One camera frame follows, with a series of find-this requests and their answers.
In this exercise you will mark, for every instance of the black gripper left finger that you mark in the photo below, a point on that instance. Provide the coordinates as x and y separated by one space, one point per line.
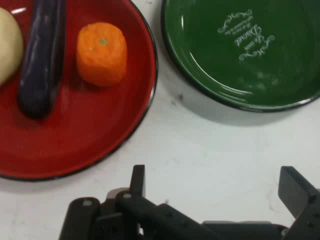
140 210

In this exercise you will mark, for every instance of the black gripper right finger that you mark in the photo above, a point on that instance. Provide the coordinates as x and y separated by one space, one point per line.
297 192

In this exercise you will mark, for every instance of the purple toy eggplant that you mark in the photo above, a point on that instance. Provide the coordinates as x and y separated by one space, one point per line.
41 65

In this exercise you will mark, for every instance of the red plate with black rim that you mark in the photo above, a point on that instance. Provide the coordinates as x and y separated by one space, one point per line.
82 125

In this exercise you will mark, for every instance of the green plate with white script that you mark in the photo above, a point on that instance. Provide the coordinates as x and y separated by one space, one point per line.
225 62

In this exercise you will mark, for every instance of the orange toy tangerine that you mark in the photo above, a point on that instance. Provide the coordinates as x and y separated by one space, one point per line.
101 53

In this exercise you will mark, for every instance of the cream toy bun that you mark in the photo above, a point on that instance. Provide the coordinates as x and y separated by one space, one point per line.
8 45

